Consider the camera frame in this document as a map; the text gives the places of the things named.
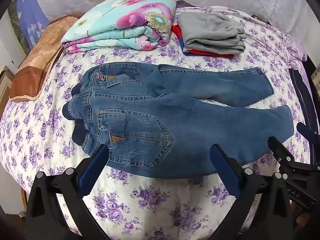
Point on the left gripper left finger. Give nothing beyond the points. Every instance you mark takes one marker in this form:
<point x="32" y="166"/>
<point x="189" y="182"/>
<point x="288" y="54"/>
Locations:
<point x="45" y="219"/>

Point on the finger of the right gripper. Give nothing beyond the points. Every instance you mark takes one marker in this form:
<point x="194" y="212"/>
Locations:
<point x="307" y="133"/>
<point x="280" y="152"/>

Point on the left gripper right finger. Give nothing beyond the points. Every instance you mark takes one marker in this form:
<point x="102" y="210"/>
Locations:
<point x="273" y="217"/>

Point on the blue denim jeans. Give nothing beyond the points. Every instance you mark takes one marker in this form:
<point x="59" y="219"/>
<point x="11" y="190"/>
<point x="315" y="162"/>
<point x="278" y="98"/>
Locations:
<point x="160" y="121"/>

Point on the dark navy garment at edge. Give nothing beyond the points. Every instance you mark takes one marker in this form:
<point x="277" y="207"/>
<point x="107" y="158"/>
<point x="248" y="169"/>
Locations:
<point x="305" y="99"/>

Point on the purple floral bed sheet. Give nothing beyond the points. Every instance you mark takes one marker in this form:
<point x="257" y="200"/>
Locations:
<point x="36" y="137"/>

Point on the grey folded garment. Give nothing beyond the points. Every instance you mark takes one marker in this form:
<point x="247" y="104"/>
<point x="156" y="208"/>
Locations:
<point x="214" y="33"/>

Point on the red blue folded garment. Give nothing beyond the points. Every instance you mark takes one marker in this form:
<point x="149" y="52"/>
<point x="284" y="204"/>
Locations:
<point x="193" y="52"/>

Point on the floral turquoise folded quilt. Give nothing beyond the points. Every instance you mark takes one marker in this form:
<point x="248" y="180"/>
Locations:
<point x="135" y="24"/>

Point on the wooden picture frame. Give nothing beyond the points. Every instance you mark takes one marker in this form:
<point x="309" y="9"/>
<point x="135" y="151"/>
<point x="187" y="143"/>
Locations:
<point x="5" y="87"/>

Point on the blue wall poster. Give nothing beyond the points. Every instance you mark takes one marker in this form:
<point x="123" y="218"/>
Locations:
<point x="32" y="20"/>

